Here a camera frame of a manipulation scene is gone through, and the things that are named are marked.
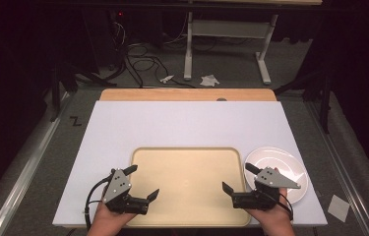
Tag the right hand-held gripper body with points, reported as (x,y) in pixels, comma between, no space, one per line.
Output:
(269,179)

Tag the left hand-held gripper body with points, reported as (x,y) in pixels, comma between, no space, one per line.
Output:
(117,187)

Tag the person's left hand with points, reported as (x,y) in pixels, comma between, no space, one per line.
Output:
(110,218)

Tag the person's right hand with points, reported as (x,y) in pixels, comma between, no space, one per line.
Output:
(272,218)

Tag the white round plate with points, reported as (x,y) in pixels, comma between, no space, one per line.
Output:
(280,160)

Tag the beige plastic tray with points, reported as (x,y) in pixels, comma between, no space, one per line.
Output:
(188,183)

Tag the white table board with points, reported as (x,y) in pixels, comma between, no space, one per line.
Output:
(172,124)

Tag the white square paper sheet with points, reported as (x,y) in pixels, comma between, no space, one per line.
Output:
(338,208)

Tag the grey round table grommet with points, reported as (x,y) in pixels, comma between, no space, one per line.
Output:
(221,99)

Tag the wooden table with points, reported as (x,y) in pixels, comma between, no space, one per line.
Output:
(172,95)

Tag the black metal stand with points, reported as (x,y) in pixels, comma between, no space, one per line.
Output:
(326,108)
(55,98)

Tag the crumpled white paper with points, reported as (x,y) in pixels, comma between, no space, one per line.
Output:
(209,80)

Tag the small white scrap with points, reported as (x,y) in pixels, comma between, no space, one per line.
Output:
(167,78)

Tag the black equipment with red light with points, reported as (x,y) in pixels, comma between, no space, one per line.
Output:
(100,39)

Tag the metal floor rail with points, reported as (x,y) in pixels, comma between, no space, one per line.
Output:
(24,177)
(340,167)

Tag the white metal desk frame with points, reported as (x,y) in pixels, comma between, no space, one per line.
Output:
(228,29)

